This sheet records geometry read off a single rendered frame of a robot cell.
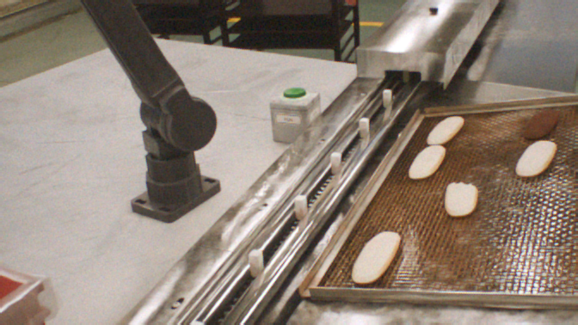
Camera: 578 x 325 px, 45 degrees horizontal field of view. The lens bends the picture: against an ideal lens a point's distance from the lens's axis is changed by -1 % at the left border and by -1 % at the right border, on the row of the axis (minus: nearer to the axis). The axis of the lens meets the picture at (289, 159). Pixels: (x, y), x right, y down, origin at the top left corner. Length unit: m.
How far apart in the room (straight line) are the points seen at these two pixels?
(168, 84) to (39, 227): 0.29
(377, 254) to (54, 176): 0.67
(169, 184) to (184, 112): 0.11
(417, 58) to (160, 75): 0.57
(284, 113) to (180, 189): 0.27
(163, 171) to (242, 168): 0.17
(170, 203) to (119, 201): 0.10
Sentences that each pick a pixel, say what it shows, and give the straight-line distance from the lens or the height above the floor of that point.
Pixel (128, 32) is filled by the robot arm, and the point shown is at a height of 1.10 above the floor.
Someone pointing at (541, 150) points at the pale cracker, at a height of 0.93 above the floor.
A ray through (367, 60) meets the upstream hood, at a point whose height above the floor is 0.90.
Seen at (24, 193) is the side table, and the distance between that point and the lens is 1.21.
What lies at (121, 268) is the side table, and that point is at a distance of 0.94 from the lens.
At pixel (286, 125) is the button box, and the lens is 1.21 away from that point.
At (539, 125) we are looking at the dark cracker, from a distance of 1.00.
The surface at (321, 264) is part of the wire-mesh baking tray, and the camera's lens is 0.76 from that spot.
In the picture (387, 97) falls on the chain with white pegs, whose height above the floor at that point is 0.86.
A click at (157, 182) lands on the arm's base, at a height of 0.87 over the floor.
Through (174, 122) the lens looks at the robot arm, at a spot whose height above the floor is 0.97.
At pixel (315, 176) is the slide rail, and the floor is 0.85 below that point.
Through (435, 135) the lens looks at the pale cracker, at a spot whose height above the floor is 0.91.
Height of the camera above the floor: 1.32
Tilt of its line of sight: 25 degrees down
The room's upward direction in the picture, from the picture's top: 5 degrees counter-clockwise
